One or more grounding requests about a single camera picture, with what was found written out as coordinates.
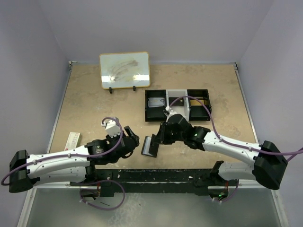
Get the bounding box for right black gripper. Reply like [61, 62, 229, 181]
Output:
[153, 121, 186, 144]

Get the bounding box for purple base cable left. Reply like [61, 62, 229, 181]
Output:
[79, 179, 125, 210]

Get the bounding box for small white green box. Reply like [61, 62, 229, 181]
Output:
[64, 132, 80, 151]

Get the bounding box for black leather card holder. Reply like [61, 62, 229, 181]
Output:
[141, 136, 159, 158]

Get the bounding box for white board with yellow rim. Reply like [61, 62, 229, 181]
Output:
[99, 52, 151, 93]

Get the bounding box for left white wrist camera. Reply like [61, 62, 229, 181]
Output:
[101, 117, 123, 138]

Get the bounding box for black white card sorting tray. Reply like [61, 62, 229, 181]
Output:
[145, 89, 212, 122]

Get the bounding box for gold cards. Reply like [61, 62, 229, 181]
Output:
[189, 97, 210, 106]

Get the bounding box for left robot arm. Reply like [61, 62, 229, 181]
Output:
[9, 126, 139, 193]

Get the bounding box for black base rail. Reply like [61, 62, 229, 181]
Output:
[70, 168, 237, 197]

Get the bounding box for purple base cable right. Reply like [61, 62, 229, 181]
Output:
[212, 183, 239, 203]

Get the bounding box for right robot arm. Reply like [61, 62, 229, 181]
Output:
[151, 114, 288, 190]

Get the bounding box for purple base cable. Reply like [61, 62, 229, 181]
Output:
[212, 183, 239, 203]
[79, 179, 125, 210]

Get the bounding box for silver VIP cards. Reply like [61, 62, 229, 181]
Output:
[147, 97, 165, 108]

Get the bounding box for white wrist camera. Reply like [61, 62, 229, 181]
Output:
[163, 105, 178, 122]
[101, 117, 123, 138]

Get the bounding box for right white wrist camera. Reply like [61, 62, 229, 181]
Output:
[163, 105, 178, 122]

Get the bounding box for black VIP cards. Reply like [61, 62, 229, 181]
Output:
[169, 97, 184, 106]

